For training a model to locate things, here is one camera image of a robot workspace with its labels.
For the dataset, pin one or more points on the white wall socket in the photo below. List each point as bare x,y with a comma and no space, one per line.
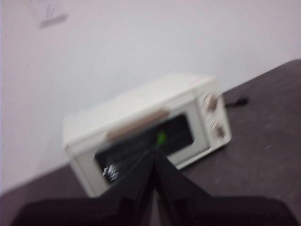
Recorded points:
53,16

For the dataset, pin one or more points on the white oven knob, slanted grip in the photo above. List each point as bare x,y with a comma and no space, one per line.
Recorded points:
211,102

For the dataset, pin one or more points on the white toaster oven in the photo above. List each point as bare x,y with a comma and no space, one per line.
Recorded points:
141,99

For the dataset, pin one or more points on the purple eggplant with green stem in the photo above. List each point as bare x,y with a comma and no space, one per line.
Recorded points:
161,139

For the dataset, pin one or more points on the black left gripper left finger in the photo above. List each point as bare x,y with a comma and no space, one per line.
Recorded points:
136,179

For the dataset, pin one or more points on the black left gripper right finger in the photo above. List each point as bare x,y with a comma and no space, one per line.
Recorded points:
174,179

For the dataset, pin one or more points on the white oven knob, upright grip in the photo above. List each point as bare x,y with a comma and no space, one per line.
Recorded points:
219,129

